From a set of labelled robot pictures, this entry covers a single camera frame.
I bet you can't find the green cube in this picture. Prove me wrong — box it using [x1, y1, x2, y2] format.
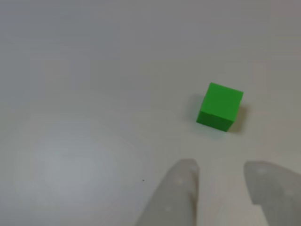
[196, 81, 244, 132]

